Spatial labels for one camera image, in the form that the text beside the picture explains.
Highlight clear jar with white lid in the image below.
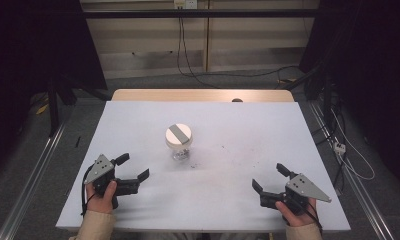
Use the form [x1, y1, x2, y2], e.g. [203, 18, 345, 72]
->
[164, 122, 194, 162]

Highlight yellow tape piece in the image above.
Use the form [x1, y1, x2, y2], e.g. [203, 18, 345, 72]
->
[35, 103, 50, 116]

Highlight black metal stand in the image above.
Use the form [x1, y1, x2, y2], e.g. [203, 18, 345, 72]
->
[47, 78, 62, 138]

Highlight white cable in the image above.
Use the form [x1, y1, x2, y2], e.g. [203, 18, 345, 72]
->
[330, 108, 376, 182]

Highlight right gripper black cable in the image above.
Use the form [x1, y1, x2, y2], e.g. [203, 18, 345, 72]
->
[301, 199, 324, 232]

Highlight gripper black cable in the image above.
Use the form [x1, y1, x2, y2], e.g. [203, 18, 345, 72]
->
[301, 199, 324, 232]
[80, 165, 96, 217]

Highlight black curtain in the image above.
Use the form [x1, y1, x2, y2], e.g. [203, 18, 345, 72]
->
[299, 0, 400, 191]
[0, 0, 108, 174]

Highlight aluminium floor rail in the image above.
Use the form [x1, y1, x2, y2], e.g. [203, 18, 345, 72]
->
[308, 99, 396, 240]
[0, 121, 68, 240]

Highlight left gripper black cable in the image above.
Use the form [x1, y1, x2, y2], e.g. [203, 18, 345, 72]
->
[80, 165, 96, 217]

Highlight white power strip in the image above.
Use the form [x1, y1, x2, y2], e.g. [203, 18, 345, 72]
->
[333, 141, 347, 156]

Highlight white wall socket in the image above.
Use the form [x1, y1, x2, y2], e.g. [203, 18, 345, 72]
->
[173, 0, 199, 10]

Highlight person's right hand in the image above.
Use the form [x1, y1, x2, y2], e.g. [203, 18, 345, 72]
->
[274, 197, 319, 229]

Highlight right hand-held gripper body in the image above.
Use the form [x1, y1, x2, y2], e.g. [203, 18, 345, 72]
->
[259, 172, 333, 216]

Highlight black cables from wall socket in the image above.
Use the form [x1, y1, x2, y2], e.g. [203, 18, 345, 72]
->
[176, 16, 304, 90]

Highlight black horizontal bar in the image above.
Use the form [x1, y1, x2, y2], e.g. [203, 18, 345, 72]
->
[82, 8, 321, 19]

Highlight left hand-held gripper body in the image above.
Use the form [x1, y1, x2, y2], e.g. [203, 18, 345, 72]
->
[83, 153, 142, 210]

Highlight person's left hand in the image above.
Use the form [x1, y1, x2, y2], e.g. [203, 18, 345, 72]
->
[85, 179, 119, 215]

